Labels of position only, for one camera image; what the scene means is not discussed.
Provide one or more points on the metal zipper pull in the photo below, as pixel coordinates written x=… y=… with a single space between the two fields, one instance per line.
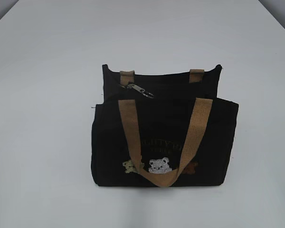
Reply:
x=138 y=89

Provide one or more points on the black canvas tote bag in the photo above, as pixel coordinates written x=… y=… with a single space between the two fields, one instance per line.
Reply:
x=183 y=137

